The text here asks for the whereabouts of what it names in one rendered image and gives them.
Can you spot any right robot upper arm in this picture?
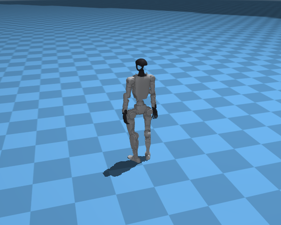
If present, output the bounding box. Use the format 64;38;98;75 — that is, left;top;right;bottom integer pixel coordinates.
149;74;155;94

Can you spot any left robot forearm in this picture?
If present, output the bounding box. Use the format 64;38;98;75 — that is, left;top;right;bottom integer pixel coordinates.
122;93;129;113

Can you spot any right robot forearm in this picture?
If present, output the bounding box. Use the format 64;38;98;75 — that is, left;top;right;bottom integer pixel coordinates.
150;94;156;107

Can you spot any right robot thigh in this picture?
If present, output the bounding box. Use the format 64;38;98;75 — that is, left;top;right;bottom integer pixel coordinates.
143;106;153;137

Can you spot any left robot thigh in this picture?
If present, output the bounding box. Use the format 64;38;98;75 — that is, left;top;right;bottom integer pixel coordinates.
126;108;139;140

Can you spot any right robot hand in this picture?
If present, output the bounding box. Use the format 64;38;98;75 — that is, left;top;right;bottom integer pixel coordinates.
152;104;158;119

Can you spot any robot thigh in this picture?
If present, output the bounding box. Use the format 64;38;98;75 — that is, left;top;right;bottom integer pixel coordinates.
126;108;139;140
143;106;153;137

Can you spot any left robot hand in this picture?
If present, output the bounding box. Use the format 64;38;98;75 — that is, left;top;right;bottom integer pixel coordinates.
122;110;129;124

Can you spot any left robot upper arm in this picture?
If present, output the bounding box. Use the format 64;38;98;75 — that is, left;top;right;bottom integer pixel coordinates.
126;76;135;98

